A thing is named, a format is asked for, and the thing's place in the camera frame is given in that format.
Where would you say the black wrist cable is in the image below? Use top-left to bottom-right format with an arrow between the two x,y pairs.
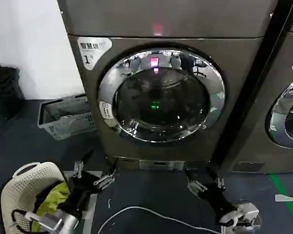
11,208 -> 39,231

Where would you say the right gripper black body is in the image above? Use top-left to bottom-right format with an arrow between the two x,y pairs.
202,179 -> 238,218

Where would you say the grey plastic crate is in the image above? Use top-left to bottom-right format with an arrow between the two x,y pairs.
37,93 -> 99,141

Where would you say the green floor tape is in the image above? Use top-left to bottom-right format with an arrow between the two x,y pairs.
269,173 -> 293,229

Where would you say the white cable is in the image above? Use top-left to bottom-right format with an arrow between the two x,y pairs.
96,206 -> 223,234

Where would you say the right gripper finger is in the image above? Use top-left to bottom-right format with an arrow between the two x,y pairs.
185,167 -> 208,194
207,167 -> 226,190

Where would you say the round glass dryer door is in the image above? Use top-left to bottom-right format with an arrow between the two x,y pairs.
264,74 -> 293,150
97,47 -> 226,143

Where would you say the yellow-green garment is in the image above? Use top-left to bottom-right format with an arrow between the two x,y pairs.
36,181 -> 71,220

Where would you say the white perforated laundry basket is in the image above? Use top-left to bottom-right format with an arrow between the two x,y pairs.
0,161 -> 72,234

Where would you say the white triangular scrap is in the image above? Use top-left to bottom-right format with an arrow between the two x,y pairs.
274,194 -> 293,203

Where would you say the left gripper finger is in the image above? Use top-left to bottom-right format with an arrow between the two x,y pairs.
73,150 -> 95,178
93,157 -> 117,190

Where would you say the grey dryer numbered one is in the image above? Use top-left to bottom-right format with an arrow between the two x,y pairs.
56,0 -> 280,171

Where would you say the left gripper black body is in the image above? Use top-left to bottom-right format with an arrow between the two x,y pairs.
57,170 -> 99,216

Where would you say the grey dryer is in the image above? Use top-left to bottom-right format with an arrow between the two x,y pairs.
230,0 -> 293,175

